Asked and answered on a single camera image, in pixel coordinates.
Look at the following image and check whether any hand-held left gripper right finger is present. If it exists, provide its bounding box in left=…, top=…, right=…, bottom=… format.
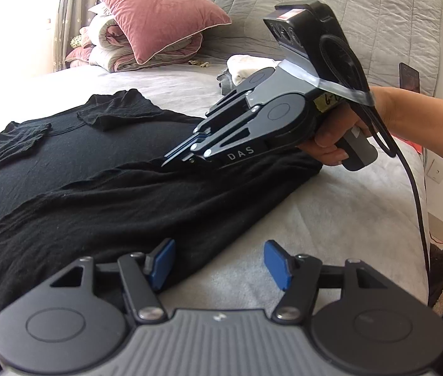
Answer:
left=264, top=240, right=392, bottom=325

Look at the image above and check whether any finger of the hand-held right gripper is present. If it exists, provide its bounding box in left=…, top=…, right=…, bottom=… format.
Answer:
left=193, top=85, right=254, bottom=137
left=161, top=104, right=275, bottom=171

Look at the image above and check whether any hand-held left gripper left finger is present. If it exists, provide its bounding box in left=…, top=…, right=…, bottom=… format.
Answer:
left=49, top=238, right=177, bottom=324

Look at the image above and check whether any black shirt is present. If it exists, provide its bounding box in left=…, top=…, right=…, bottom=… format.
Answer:
left=0, top=88, right=323, bottom=361

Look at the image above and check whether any person's right forearm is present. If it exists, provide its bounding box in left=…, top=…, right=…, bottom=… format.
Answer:
left=386, top=86, right=443, bottom=177

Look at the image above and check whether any person's right hand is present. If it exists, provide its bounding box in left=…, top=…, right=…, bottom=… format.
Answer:
left=298, top=86, right=396, bottom=166

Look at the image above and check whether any folded grey sweater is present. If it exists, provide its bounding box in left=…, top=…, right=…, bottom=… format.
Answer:
left=217, top=68, right=238, bottom=97

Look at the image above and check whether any folded white garment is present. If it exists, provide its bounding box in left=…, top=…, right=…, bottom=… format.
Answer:
left=227, top=55, right=283, bottom=86

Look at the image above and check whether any grey quilted headboard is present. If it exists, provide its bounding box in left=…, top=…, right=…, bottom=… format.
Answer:
left=178, top=0, right=443, bottom=98

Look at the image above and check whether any dark phone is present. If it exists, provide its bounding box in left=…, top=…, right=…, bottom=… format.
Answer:
left=399, top=62, right=421, bottom=92

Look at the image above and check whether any large pink pillow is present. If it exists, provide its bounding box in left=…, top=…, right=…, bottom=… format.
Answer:
left=89, top=0, right=232, bottom=65

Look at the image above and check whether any folded grey pink quilt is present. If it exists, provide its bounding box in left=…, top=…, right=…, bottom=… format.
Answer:
left=86, top=13, right=203, bottom=73

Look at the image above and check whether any small pink pillow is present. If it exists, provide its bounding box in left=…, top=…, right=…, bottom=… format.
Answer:
left=65, top=43, right=97, bottom=69

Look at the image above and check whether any grey star curtain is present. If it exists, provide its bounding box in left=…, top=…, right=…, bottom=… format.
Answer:
left=51, top=0, right=105, bottom=73

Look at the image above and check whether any black cable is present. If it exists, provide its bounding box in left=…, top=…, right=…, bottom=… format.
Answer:
left=321, top=33, right=431, bottom=308

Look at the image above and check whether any white wall socket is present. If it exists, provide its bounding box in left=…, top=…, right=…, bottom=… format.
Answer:
left=427, top=157, right=443, bottom=184

